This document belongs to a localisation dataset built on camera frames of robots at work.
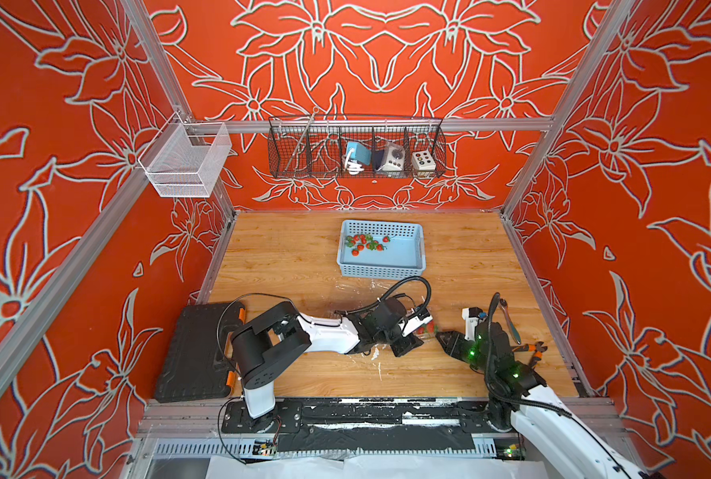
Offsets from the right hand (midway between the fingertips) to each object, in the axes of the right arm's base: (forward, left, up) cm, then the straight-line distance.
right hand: (434, 337), depth 83 cm
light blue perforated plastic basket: (+33, +14, -2) cm, 36 cm away
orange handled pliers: (-2, -30, -3) cm, 30 cm away
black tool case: (-9, +65, +2) cm, 66 cm away
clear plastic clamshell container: (+2, +1, -1) cm, 3 cm away
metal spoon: (+4, -25, -3) cm, 26 cm away
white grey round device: (+45, +11, +29) cm, 55 cm away
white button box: (+49, +1, +26) cm, 55 cm away
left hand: (0, +4, +1) cm, 4 cm away
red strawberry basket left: (+32, +23, -2) cm, 40 cm away
